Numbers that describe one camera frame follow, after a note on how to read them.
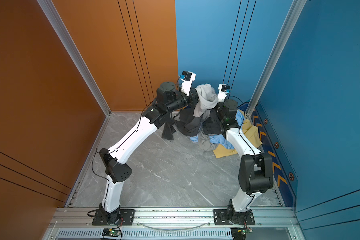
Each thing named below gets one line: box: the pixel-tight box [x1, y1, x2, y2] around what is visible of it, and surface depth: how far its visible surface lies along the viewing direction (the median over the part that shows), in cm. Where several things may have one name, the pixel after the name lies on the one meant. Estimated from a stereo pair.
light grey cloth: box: [193, 83, 219, 152], surface depth 71 cm
